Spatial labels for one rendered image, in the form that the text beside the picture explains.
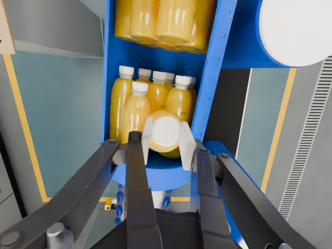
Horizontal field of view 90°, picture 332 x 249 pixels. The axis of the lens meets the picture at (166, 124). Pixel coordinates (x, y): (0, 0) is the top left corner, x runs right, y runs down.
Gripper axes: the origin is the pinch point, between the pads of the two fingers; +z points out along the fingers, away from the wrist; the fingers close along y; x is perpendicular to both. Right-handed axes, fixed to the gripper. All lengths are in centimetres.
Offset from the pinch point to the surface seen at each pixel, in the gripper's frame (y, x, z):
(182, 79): 3.5, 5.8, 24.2
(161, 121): -0.7, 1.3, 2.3
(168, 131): 0.3, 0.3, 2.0
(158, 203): 5, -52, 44
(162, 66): -1.7, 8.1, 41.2
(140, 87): -6.2, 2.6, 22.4
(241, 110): 72, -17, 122
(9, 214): -133, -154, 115
